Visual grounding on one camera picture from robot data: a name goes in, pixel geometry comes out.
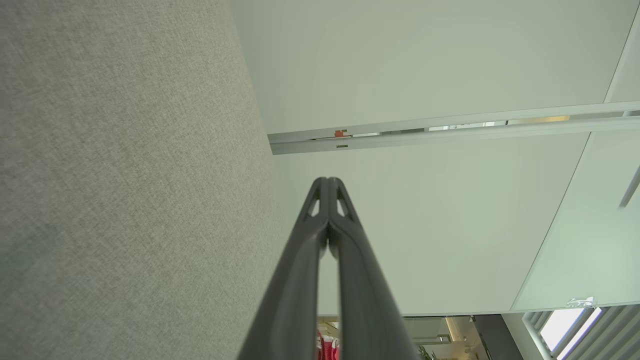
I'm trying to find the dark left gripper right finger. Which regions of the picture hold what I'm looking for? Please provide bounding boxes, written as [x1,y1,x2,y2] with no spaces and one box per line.
[327,176,421,360]

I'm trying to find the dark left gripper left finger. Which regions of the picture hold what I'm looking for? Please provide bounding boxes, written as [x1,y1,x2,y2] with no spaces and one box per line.
[237,176,331,360]

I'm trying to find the red hanging garments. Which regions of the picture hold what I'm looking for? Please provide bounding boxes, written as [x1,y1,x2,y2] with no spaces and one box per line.
[316,327,342,360]

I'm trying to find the grey window blinds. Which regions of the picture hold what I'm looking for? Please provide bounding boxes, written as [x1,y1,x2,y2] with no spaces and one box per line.
[521,302,640,360]

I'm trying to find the dark door frame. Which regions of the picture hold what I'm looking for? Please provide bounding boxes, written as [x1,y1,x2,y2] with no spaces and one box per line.
[472,314,523,360]

